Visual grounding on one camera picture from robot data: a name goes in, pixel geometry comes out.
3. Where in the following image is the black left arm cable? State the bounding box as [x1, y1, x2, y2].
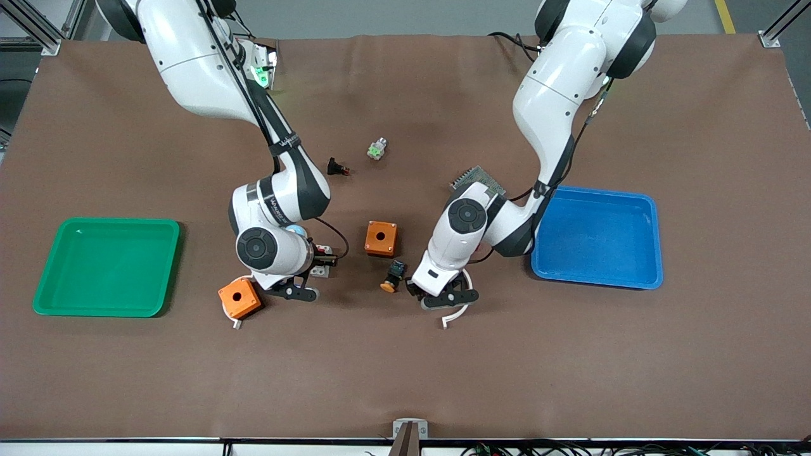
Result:
[554, 76, 615, 187]

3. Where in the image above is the blue plastic tray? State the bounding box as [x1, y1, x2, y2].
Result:
[531, 186, 664, 290]

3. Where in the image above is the black yellow button switch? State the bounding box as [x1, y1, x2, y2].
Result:
[380, 259, 407, 294]

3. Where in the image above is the green plastic tray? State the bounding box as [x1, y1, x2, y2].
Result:
[32, 217, 182, 318]

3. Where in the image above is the orange button box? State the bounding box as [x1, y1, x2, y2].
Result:
[364, 220, 399, 258]
[217, 277, 263, 320]

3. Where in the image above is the white box with green light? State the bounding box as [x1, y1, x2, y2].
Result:
[252, 39, 279, 91]

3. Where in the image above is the white table edge rail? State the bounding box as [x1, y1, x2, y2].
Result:
[0, 437, 811, 456]

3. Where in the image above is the aluminium frame strut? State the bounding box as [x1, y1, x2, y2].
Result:
[0, 0, 86, 56]
[758, 0, 811, 49]

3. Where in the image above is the black cable behind arm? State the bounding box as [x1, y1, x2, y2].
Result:
[488, 30, 540, 63]

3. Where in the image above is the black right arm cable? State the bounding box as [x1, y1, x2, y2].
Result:
[196, 0, 302, 149]

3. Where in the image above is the small metal mounting bracket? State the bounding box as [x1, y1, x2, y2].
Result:
[392, 418, 429, 440]

